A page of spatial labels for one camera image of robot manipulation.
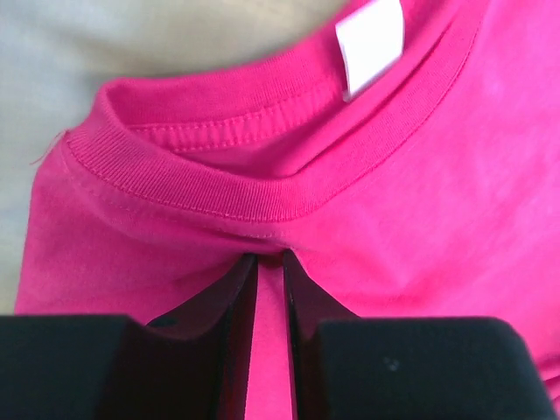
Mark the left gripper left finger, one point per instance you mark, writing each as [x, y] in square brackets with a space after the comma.
[191, 362]

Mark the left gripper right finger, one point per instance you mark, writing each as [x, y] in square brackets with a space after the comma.
[308, 306]

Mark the magenta t-shirt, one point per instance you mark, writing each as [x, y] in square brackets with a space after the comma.
[433, 192]

